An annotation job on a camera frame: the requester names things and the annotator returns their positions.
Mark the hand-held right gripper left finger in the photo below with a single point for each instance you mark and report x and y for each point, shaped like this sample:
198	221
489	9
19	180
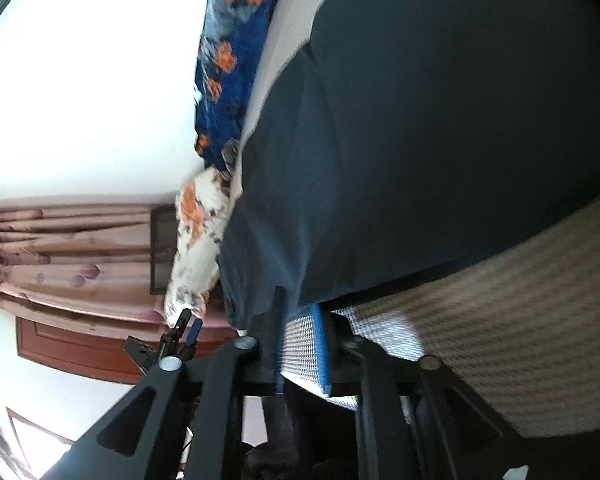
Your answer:
279	345

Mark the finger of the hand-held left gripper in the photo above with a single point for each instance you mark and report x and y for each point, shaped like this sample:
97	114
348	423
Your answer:
182	322
195	332

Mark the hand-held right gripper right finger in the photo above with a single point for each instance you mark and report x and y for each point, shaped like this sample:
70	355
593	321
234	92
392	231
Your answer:
322	350

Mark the dark pants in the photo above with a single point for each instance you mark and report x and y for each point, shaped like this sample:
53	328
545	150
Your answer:
430	135

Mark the white floral pillow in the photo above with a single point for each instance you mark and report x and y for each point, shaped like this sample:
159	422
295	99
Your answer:
195	240

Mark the pink floral curtain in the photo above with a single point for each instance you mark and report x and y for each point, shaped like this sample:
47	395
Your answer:
70	260

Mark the blue dog print blanket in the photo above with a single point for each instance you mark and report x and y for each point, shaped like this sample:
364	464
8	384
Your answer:
227	60

